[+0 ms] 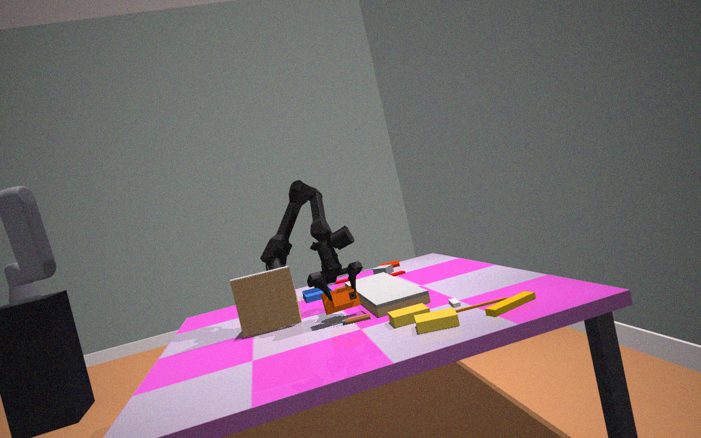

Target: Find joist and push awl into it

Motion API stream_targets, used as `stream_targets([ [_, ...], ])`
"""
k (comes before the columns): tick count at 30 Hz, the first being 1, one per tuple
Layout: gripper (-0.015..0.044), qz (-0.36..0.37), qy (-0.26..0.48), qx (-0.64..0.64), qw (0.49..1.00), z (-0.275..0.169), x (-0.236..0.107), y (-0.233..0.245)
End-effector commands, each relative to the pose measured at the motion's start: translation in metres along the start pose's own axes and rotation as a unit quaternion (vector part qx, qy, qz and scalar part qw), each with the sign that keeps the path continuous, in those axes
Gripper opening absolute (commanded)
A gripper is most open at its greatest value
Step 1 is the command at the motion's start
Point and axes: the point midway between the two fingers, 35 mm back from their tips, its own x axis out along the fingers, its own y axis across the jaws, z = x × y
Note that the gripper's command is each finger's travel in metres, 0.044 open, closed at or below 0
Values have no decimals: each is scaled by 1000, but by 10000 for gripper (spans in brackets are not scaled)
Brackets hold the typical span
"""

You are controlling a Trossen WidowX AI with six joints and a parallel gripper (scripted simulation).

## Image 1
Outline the blue shallow tray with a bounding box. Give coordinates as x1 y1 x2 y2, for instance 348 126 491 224
302 288 324 303

